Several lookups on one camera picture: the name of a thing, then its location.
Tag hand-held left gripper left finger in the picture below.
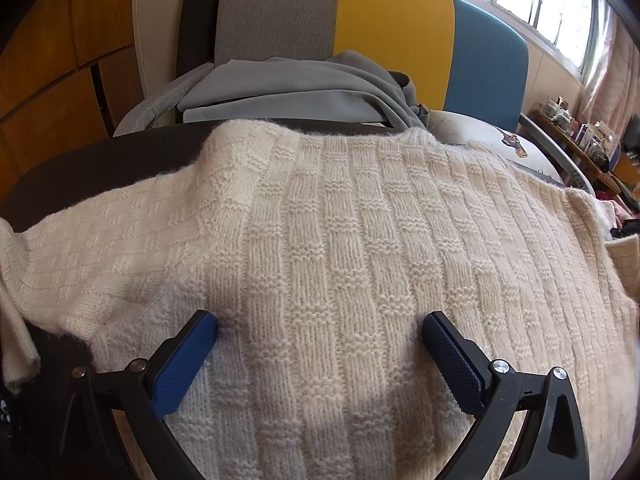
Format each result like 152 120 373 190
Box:
57 310 218 480

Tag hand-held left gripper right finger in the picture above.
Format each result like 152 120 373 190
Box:
422 310 591 480

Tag cream knit sweater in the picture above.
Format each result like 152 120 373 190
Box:
0 120 640 480

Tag white printed pillow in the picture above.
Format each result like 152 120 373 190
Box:
427 107 566 186

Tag wooden desk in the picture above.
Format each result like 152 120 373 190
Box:
532 110 640 196

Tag group of jars and boxes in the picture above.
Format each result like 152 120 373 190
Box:
542 95 621 156

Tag grey garment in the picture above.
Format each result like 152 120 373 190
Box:
177 50 431 133

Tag orange wooden cabinet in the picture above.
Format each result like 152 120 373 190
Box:
0 0 146 191

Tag grey yellow blue armchair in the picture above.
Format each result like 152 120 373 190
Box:
114 0 596 196

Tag black board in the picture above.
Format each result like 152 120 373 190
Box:
175 0 241 81

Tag wide window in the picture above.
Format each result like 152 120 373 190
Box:
457 0 606 73

